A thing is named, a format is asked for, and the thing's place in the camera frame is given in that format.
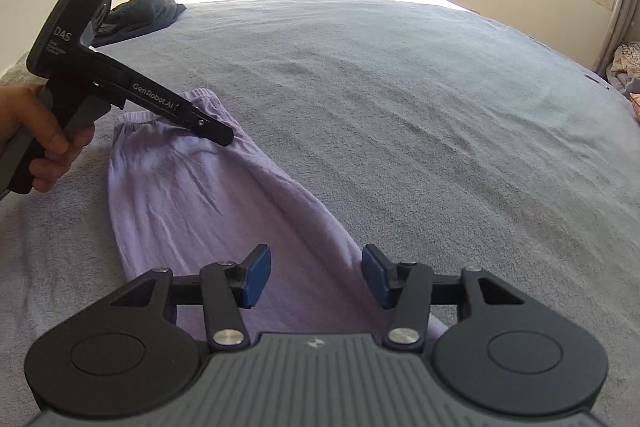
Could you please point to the person's left hand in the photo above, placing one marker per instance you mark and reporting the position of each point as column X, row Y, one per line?
column 17, row 107

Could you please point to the lilac pants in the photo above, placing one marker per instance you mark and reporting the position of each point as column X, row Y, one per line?
column 200, row 207

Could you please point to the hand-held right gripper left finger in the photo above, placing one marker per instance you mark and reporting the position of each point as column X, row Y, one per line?
column 257, row 277

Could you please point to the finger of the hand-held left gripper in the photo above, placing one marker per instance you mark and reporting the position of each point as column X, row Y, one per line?
column 210, row 129

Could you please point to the grey bed blanket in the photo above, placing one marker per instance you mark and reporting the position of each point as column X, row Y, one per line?
column 400, row 132

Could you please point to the folded bedding pile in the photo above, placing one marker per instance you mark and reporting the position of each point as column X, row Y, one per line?
column 627, row 72

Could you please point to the dark grey clothing pile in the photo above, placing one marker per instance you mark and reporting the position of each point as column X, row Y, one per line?
column 145, row 14

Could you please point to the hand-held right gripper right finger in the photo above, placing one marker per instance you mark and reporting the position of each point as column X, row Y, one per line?
column 374, row 277

